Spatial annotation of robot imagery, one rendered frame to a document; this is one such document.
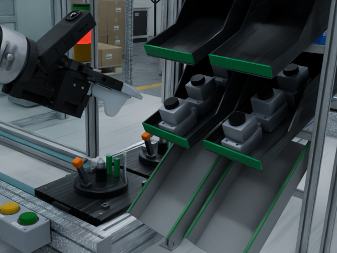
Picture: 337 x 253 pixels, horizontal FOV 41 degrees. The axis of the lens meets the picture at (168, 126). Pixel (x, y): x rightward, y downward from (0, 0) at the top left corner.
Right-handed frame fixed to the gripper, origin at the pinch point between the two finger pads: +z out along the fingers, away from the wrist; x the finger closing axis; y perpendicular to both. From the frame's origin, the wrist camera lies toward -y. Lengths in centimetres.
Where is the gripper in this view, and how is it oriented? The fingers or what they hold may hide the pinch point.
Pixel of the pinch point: (122, 87)
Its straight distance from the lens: 79.9
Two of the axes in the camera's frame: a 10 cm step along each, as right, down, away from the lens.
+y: -3.4, 9.4, 0.1
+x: 6.8, 2.5, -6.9
